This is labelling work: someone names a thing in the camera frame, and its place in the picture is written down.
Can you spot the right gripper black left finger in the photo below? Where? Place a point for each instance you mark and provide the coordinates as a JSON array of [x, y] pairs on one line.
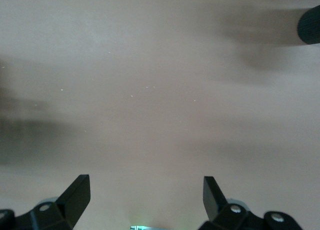
[[65, 210]]

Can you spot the black ribbed cylinder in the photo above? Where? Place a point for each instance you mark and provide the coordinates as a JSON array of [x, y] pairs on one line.
[[310, 27]]

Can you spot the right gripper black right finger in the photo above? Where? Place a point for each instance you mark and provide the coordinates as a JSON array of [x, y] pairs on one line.
[[225, 215]]

